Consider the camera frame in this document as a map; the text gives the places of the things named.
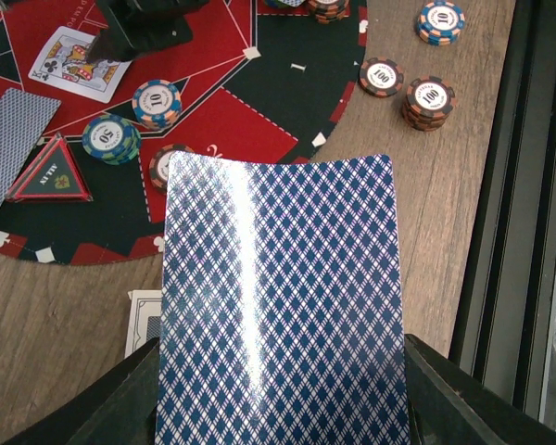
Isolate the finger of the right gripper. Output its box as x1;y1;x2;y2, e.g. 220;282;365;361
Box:
86;0;208;63

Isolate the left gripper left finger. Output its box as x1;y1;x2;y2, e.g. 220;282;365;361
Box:
7;337;159;444

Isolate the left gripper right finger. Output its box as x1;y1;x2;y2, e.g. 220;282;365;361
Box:
404;334;556;444

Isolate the king of clubs card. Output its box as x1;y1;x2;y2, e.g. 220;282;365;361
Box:
28;26;131;104

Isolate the dealt blue card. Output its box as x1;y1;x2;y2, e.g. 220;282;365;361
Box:
0;88;61;207

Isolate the black triangular dealer button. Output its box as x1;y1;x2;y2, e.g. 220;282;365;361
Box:
6;133;93;203

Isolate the blue backed card deck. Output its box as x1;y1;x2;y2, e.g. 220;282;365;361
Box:
155;152;411;444

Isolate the orange black chip bottom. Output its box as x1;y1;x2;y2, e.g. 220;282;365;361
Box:
306;0;349;24

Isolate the orange black chip stack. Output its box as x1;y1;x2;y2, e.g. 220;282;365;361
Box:
401;75;458;132

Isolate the white playing card box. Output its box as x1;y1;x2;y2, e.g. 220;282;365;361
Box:
124;290;162;358

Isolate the round red black poker mat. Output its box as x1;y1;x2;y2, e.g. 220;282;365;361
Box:
0;1;368;265

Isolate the black aluminium front rail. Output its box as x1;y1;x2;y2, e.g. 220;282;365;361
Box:
449;1;556;425

